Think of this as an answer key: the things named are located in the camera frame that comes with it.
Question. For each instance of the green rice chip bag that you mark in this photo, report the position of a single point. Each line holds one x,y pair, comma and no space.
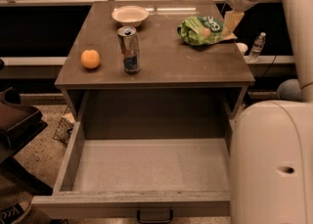
203,30

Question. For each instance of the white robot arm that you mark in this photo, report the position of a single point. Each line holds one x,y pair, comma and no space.
271,154

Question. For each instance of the grey cabinet with top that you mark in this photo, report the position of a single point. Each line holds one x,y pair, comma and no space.
166,61

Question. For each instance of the open grey top drawer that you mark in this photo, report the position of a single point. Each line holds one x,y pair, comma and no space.
151,150

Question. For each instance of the small white paper cup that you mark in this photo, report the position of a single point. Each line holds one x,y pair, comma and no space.
242,47

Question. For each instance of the clear plastic water bottle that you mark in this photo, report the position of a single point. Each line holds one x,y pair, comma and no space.
257,47

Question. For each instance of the white paper bowl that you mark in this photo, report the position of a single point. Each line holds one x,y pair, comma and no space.
130,15

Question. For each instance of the silver blue energy drink can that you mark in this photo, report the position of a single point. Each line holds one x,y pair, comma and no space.
129,45

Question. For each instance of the orange fruit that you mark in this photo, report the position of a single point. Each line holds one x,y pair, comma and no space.
90,59

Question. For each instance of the dark brown chair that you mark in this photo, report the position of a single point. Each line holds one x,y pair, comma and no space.
19,125

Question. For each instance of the black white sneaker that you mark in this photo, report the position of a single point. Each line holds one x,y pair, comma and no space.
15,213

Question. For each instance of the wire mesh basket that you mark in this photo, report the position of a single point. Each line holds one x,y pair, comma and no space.
64,129

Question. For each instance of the black drawer handle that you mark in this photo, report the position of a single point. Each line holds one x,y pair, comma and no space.
143,217

